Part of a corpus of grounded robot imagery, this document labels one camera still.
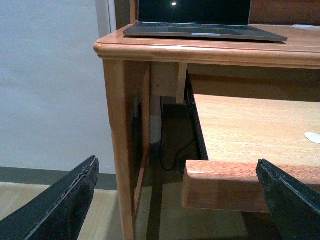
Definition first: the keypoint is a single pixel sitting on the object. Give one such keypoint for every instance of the wooden desk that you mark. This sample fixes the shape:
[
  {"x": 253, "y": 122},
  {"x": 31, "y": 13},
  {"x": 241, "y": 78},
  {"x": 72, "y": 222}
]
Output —
[{"x": 158, "y": 67}]

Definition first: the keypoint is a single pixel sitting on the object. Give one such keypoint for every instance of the grey laptop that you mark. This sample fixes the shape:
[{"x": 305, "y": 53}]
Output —
[{"x": 217, "y": 19}]

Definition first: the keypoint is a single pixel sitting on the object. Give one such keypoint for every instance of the wooden keyboard tray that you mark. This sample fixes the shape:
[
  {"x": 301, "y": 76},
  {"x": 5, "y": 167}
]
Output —
[{"x": 244, "y": 120}]

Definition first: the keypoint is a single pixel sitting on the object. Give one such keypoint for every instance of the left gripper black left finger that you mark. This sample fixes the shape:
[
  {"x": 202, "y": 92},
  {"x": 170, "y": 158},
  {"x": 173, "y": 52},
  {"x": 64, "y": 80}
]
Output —
[{"x": 59, "y": 212}]

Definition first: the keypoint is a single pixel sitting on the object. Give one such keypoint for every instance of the white computer mouse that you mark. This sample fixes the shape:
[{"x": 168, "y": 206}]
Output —
[{"x": 313, "y": 137}]

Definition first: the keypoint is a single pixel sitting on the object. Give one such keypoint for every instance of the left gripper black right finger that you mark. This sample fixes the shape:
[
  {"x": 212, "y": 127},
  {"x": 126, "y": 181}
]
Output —
[{"x": 294, "y": 206}]

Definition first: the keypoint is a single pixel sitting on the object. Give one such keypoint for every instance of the white pipe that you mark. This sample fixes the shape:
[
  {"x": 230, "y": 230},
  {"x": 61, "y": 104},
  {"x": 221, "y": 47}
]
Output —
[{"x": 155, "y": 119}]

